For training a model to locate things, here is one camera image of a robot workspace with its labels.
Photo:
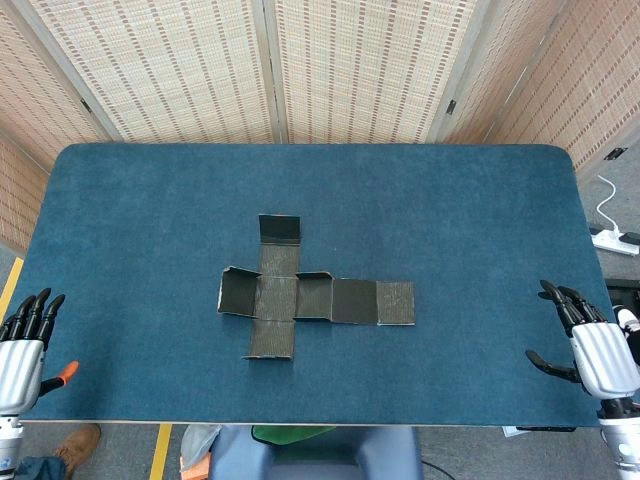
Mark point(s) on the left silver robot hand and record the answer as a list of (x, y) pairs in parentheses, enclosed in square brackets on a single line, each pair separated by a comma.
[(20, 370)]

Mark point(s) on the white power strip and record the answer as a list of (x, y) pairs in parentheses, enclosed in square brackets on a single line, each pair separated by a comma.
[(612, 242)]

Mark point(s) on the black cardboard box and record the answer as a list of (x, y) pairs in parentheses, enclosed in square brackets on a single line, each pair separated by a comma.
[(272, 300)]

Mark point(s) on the brown leather shoe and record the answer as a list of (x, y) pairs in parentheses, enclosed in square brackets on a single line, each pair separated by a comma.
[(80, 442)]

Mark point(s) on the grey plastic bag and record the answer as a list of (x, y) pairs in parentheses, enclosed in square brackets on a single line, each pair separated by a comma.
[(197, 442)]

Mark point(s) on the black screen hinge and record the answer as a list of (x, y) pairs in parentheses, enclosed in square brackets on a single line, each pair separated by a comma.
[(451, 106), (615, 153), (86, 105)]

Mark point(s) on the orange packet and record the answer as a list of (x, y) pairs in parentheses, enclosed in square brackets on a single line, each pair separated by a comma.
[(195, 474)]

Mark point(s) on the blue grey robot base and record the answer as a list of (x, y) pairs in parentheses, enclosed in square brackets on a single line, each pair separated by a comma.
[(320, 455)]

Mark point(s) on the blue jeans leg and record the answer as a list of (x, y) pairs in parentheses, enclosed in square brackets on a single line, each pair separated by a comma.
[(40, 470)]

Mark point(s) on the black chair base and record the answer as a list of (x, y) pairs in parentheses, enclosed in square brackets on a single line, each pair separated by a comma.
[(625, 295)]

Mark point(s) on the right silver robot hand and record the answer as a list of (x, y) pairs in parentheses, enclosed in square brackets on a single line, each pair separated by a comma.
[(605, 360)]

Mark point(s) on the green cloth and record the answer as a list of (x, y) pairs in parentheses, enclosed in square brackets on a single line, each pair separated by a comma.
[(285, 433)]

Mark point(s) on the black bar under table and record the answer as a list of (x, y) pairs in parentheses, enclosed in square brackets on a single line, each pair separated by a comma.
[(545, 428)]

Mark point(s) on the woven folding screen panel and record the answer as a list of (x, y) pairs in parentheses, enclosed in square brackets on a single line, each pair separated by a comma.
[(30, 75), (480, 75), (360, 65), (165, 65), (590, 75)]

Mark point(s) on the blue carpet table surface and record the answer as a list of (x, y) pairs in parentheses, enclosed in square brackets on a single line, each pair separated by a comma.
[(150, 225)]

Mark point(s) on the black and white sneaker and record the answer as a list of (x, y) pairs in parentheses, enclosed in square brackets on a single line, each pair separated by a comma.
[(627, 316)]

